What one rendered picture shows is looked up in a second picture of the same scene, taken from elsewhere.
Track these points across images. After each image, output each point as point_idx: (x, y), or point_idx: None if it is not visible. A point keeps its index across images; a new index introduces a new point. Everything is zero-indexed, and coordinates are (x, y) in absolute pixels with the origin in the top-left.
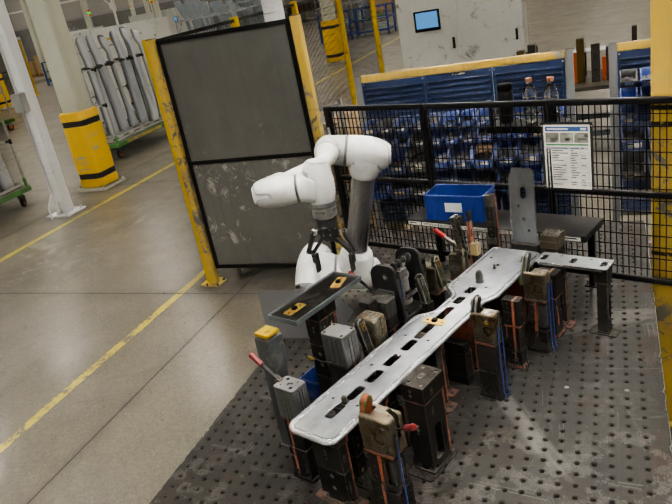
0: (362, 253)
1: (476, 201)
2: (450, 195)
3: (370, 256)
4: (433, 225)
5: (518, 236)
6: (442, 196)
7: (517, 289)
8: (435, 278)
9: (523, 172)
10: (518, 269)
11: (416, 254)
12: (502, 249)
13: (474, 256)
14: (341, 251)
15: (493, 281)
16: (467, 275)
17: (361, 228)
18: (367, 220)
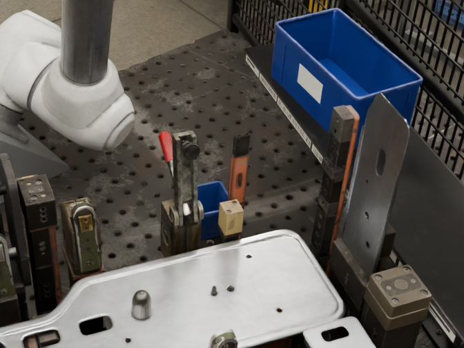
0: (81, 85)
1: (345, 101)
2: (312, 56)
3: (97, 98)
4: (271, 93)
5: (350, 238)
6: (300, 48)
7: (278, 344)
8: (72, 248)
9: (393, 121)
10: (245, 333)
11: (9, 192)
12: (295, 247)
13: (221, 232)
14: (56, 59)
15: (161, 333)
16: (146, 276)
17: (75, 41)
18: (89, 32)
